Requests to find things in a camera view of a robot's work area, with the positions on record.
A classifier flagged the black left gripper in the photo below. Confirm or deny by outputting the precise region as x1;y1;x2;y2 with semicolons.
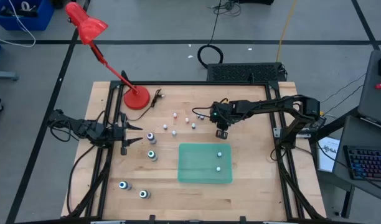
108;112;144;156

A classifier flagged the red desk lamp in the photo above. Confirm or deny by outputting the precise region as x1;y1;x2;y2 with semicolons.
65;1;151;111

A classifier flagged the black perforated computer case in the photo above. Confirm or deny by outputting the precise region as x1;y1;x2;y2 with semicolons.
206;62;287;83

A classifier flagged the teal translucent plastic bin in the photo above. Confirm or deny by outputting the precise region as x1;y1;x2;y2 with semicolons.
177;142;233;184

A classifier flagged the white printed paper sheet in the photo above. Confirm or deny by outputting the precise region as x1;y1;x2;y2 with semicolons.
317;136;342;173

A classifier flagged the black floor box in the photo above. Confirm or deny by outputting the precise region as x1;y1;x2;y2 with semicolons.
237;0;275;6

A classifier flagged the grey keyboard desk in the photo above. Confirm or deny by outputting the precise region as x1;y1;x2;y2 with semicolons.
332;114;381;205

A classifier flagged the grey metal floor bar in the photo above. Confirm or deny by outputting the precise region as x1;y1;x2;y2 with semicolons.
0;70;19;82

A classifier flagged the large blue storage bin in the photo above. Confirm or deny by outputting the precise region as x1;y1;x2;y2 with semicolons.
0;0;55;31

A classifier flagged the grey side desk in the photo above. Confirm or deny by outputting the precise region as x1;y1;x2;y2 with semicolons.
357;49;381;127

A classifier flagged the backlit rainbow keyboard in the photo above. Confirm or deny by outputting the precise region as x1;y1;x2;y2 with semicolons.
342;144;381;182

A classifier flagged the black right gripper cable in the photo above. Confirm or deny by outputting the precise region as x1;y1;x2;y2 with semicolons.
191;98;228;121

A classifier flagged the black lamp power cable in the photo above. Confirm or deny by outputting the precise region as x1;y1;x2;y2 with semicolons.
125;89;166;121

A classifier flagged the black aluminium table frame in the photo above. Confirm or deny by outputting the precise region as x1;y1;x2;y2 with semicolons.
64;80;327;223

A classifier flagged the black hanging coiled cable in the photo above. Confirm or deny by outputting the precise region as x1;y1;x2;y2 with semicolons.
197;0;224;70

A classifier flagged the black left arm floor cable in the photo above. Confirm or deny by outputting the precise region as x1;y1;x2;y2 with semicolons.
65;144;96;215

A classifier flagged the yellow hanging cable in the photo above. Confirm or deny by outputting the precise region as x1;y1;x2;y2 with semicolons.
276;0;299;62

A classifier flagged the black cable tangle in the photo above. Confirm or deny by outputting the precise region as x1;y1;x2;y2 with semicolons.
211;0;242;17

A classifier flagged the white floor cable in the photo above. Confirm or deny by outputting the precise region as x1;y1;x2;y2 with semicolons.
0;0;37;49

